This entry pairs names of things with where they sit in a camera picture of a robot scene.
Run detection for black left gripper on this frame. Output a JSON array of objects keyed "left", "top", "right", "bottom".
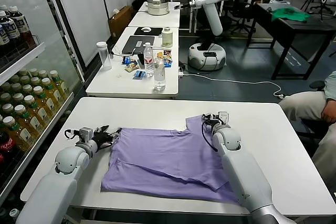
[{"left": 91, "top": 124, "right": 123, "bottom": 150}]

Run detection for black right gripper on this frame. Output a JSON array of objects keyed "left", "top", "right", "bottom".
[{"left": 201, "top": 113, "right": 220, "bottom": 131}]

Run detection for purple t-shirt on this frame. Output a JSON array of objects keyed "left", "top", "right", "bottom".
[{"left": 101, "top": 115, "right": 244, "bottom": 205}]

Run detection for bystander bare forearm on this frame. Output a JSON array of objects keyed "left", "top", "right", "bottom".
[{"left": 321, "top": 104, "right": 336, "bottom": 124}]

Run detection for white side table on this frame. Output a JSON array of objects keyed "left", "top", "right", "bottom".
[
  {"left": 85, "top": 26, "right": 180, "bottom": 97},
  {"left": 128, "top": 2, "right": 182, "bottom": 28}
]

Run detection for white fridge shelf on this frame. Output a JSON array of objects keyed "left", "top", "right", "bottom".
[
  {"left": 0, "top": 92, "right": 76, "bottom": 195},
  {"left": 0, "top": 42, "right": 47, "bottom": 84}
]

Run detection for clear unlabelled plastic bottle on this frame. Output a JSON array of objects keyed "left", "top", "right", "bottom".
[{"left": 153, "top": 58, "right": 167, "bottom": 92}]

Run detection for yellow snack packet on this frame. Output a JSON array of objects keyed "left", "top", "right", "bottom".
[{"left": 125, "top": 62, "right": 139, "bottom": 73}]

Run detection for tall clear tumbler white lid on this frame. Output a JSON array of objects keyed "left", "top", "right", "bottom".
[{"left": 96, "top": 41, "right": 112, "bottom": 71}]

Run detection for small black box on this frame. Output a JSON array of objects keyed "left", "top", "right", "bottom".
[{"left": 136, "top": 52, "right": 146, "bottom": 71}]

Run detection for red label water bottle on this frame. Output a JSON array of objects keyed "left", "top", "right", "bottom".
[{"left": 143, "top": 42, "right": 154, "bottom": 78}]

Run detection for beige jar with lid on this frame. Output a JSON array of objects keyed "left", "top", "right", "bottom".
[{"left": 161, "top": 27, "right": 174, "bottom": 49}]

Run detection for dark grey laptop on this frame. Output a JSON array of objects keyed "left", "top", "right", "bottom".
[{"left": 121, "top": 36, "right": 156, "bottom": 56}]

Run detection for seated person beige trousers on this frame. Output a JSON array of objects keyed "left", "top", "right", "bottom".
[{"left": 278, "top": 70, "right": 336, "bottom": 183}]

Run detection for black mouse pad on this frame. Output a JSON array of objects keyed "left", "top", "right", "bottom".
[{"left": 133, "top": 27, "right": 163, "bottom": 36}]

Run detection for white humanoid robot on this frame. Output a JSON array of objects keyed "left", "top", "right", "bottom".
[{"left": 174, "top": 0, "right": 236, "bottom": 71}]

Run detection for cola bottle red label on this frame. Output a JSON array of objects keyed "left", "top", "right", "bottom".
[
  {"left": 0, "top": 128, "right": 21, "bottom": 172},
  {"left": 0, "top": 150, "right": 8, "bottom": 180}
]

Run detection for brown cardboard box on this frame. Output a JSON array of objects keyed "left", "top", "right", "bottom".
[{"left": 108, "top": 5, "right": 135, "bottom": 38}]

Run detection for black chair armrest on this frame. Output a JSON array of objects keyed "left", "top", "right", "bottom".
[{"left": 308, "top": 80, "right": 327, "bottom": 92}]

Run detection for silver steamer pot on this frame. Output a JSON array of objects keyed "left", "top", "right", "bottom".
[{"left": 145, "top": 0, "right": 171, "bottom": 16}]

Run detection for green cap bottle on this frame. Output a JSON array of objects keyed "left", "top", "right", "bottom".
[{"left": 8, "top": 207, "right": 20, "bottom": 224}]

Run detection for green cloth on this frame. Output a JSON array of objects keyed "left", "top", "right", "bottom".
[{"left": 270, "top": 7, "right": 311, "bottom": 23}]

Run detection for dark tea bottle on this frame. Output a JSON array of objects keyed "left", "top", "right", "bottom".
[
  {"left": 8, "top": 5, "right": 36, "bottom": 49},
  {"left": 0, "top": 10, "right": 22, "bottom": 54},
  {"left": 0, "top": 4, "right": 12, "bottom": 17},
  {"left": 0, "top": 23, "right": 11, "bottom": 59}
]

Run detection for black table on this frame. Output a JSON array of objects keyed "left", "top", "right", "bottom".
[{"left": 253, "top": 2, "right": 336, "bottom": 81}]

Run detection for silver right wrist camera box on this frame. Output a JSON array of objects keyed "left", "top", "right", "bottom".
[{"left": 217, "top": 111, "right": 230, "bottom": 125}]

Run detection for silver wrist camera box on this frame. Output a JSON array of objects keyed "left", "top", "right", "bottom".
[
  {"left": 78, "top": 127, "right": 94, "bottom": 144},
  {"left": 217, "top": 111, "right": 230, "bottom": 125}
]

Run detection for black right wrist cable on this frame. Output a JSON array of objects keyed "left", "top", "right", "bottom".
[{"left": 201, "top": 121, "right": 219, "bottom": 153}]

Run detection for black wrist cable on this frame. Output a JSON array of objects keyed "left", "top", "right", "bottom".
[
  {"left": 201, "top": 121, "right": 219, "bottom": 153},
  {"left": 64, "top": 129, "right": 81, "bottom": 141}
]

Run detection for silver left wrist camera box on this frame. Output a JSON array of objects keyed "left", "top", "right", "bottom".
[{"left": 78, "top": 127, "right": 94, "bottom": 144}]

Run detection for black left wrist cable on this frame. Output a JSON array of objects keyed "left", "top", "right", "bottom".
[{"left": 64, "top": 129, "right": 81, "bottom": 141}]

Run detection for white floor cable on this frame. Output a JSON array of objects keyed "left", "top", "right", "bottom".
[{"left": 181, "top": 72, "right": 286, "bottom": 100}]

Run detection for white charging cable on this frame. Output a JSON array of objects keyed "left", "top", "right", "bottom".
[{"left": 112, "top": 46, "right": 145, "bottom": 58}]

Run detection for fridge door frame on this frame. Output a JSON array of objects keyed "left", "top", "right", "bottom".
[{"left": 36, "top": 0, "right": 87, "bottom": 83}]

